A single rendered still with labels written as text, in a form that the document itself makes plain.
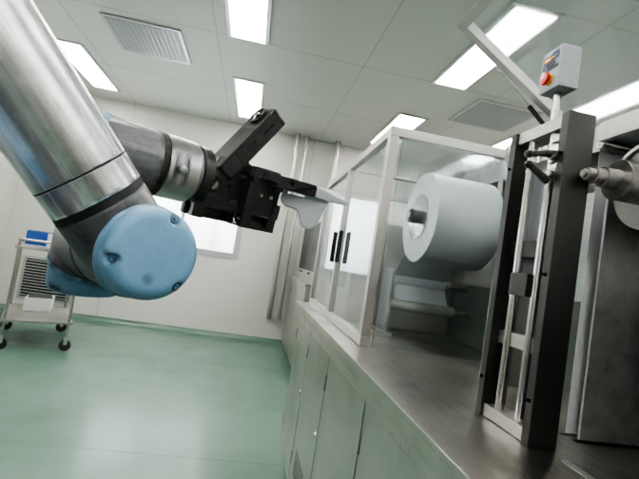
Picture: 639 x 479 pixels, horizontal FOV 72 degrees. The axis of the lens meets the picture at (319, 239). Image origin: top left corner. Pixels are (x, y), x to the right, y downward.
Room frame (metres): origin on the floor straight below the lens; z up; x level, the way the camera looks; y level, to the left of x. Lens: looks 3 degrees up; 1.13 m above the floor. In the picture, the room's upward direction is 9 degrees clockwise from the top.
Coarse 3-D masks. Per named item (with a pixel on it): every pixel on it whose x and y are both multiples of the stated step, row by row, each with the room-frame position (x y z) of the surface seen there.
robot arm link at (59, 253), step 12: (60, 240) 0.42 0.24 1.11; (48, 252) 0.45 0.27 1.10; (60, 252) 0.42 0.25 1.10; (48, 264) 0.44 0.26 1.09; (60, 264) 0.43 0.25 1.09; (72, 264) 0.40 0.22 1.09; (48, 276) 0.44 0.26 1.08; (60, 276) 0.43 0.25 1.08; (72, 276) 0.43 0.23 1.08; (48, 288) 0.45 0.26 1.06; (60, 288) 0.43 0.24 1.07; (72, 288) 0.43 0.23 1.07; (84, 288) 0.44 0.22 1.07; (96, 288) 0.44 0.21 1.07
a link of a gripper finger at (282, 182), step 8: (264, 176) 0.55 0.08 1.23; (272, 176) 0.56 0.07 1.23; (280, 176) 0.56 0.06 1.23; (272, 184) 0.56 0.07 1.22; (280, 184) 0.56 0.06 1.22; (288, 184) 0.56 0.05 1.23; (296, 184) 0.56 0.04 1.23; (304, 184) 0.57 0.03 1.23; (312, 184) 0.57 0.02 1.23; (304, 192) 0.57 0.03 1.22; (312, 192) 0.57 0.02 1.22
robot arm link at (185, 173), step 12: (180, 144) 0.49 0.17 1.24; (192, 144) 0.51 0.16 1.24; (180, 156) 0.49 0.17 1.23; (192, 156) 0.50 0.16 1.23; (168, 168) 0.55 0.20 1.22; (180, 168) 0.48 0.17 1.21; (192, 168) 0.50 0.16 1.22; (204, 168) 0.51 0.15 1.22; (168, 180) 0.49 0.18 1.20; (180, 180) 0.49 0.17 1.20; (192, 180) 0.50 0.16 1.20; (168, 192) 0.50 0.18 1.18; (180, 192) 0.50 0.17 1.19; (192, 192) 0.51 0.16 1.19
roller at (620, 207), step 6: (636, 156) 0.72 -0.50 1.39; (636, 162) 0.72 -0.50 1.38; (618, 204) 0.74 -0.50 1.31; (624, 204) 0.73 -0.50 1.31; (630, 204) 0.72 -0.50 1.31; (618, 210) 0.74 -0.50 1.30; (624, 210) 0.73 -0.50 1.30; (630, 210) 0.72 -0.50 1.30; (636, 210) 0.71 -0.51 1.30; (618, 216) 0.74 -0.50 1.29; (624, 216) 0.73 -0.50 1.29; (630, 216) 0.72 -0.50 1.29; (636, 216) 0.71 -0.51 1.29; (624, 222) 0.73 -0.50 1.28; (630, 222) 0.71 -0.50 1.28; (636, 222) 0.70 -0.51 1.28; (636, 228) 0.70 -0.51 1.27
